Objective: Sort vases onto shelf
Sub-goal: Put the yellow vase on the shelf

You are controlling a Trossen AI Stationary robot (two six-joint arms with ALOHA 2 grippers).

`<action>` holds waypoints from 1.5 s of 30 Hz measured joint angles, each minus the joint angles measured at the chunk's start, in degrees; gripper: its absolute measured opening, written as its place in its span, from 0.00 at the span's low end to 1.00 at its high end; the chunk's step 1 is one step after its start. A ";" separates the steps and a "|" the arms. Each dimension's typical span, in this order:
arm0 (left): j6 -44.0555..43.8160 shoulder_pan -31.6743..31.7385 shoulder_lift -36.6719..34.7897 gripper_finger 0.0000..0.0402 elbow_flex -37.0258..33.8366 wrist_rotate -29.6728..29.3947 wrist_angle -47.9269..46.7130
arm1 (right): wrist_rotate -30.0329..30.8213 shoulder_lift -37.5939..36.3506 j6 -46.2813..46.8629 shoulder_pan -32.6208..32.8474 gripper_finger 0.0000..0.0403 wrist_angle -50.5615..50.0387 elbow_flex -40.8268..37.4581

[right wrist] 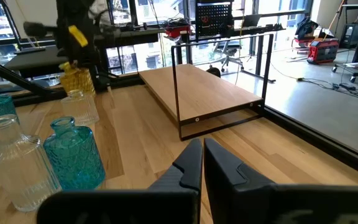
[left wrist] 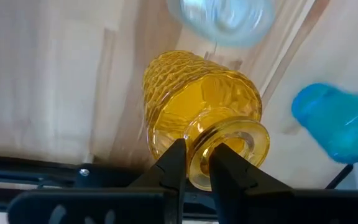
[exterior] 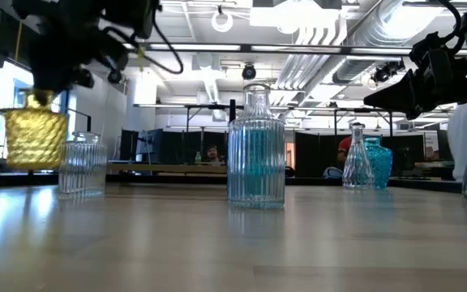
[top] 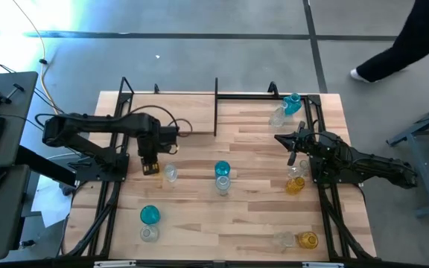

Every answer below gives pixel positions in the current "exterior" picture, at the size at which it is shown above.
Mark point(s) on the yellow diamond-textured glass vase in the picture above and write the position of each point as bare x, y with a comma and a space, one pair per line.
35, 138

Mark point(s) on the clear cone-shaped cut-glass vase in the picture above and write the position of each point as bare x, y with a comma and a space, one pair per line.
357, 166

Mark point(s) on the black ceiling-mounted camera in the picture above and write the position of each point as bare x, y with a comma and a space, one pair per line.
249, 72
114, 77

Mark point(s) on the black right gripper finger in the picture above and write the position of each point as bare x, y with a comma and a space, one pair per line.
412, 108
404, 89

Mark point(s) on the black aluminium table frame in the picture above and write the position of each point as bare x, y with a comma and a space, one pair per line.
176, 179

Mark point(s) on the large glass window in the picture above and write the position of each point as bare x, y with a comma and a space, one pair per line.
10, 79

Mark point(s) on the short ribbed clear glass jar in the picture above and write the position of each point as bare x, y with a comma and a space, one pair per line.
82, 170

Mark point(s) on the yellow tape tag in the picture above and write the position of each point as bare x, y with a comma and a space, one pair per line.
141, 52

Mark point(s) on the wooden shelf with black frame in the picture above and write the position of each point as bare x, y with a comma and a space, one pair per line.
168, 168

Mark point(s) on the black overhead rig bar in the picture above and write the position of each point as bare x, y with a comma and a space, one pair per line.
345, 50

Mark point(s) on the black boom camera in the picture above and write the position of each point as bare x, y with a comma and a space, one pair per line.
383, 73

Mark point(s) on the computer monitor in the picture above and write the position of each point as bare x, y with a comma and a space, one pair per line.
150, 142

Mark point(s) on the green bottle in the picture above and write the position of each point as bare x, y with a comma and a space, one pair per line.
198, 158

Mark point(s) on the tall ribbed clear glass bottle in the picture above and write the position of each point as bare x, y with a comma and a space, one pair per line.
241, 178

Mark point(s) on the silver air duct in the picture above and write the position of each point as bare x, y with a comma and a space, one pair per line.
379, 36

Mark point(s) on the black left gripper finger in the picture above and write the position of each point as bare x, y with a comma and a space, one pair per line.
62, 81
42, 81

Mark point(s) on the white and blue round object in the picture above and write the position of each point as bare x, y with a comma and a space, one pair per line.
332, 173

